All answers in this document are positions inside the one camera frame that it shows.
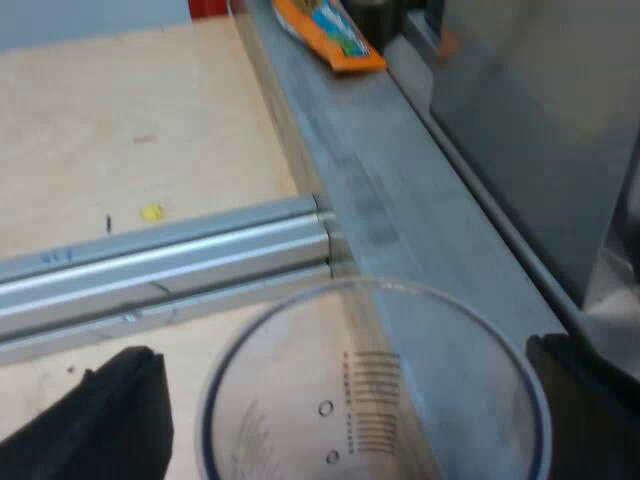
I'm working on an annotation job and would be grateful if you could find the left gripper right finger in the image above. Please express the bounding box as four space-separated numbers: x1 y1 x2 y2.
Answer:
526 331 640 480

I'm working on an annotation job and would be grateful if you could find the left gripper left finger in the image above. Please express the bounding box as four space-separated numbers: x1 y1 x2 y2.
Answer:
0 345 176 480

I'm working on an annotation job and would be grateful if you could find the steel espresso machine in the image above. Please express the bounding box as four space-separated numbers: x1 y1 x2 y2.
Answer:
383 0 640 399

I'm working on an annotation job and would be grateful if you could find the clear measuring glass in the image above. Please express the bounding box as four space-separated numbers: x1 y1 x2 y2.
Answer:
196 277 554 480

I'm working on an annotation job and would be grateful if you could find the grey metal block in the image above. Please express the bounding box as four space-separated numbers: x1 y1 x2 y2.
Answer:
232 0 574 354

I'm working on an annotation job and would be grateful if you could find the orange printed packet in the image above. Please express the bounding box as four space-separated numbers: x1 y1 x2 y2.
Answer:
270 0 389 77

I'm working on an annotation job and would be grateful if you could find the aluminium rail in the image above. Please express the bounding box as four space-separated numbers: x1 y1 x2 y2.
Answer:
0 192 351 369

